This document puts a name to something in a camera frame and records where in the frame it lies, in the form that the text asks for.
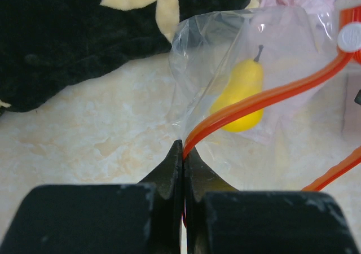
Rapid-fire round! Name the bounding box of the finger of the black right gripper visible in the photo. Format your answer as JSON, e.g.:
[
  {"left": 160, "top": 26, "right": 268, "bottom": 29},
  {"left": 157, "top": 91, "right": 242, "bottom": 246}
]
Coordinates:
[{"left": 354, "top": 90, "right": 361, "bottom": 105}]

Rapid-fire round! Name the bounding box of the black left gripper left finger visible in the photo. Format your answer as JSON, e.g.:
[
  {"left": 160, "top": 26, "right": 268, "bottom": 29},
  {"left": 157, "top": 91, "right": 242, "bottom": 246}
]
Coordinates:
[{"left": 1, "top": 140, "right": 182, "bottom": 253}]

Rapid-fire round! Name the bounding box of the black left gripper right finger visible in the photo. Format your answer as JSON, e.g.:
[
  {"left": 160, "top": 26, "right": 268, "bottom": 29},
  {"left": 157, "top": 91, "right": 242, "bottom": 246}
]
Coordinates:
[{"left": 183, "top": 149, "right": 358, "bottom": 253}]

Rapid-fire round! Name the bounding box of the clear zip bag orange zipper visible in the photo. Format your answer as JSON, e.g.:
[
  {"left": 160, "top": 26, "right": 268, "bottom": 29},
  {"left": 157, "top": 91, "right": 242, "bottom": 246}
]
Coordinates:
[{"left": 170, "top": 6, "right": 360, "bottom": 195}]

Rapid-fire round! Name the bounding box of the yellow pear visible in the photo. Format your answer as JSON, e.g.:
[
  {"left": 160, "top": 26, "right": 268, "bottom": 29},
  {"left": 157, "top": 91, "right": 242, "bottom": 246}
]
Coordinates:
[{"left": 210, "top": 45, "right": 263, "bottom": 133}]

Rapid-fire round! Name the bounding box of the pink cloth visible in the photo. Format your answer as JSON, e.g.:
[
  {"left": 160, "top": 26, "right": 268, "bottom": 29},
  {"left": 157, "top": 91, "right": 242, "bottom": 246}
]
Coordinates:
[{"left": 259, "top": 0, "right": 360, "bottom": 144}]

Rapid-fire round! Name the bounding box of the black flower-pattern pillow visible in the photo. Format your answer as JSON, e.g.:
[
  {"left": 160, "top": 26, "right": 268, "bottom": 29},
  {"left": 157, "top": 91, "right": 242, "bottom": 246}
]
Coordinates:
[{"left": 1, "top": 0, "right": 255, "bottom": 112}]

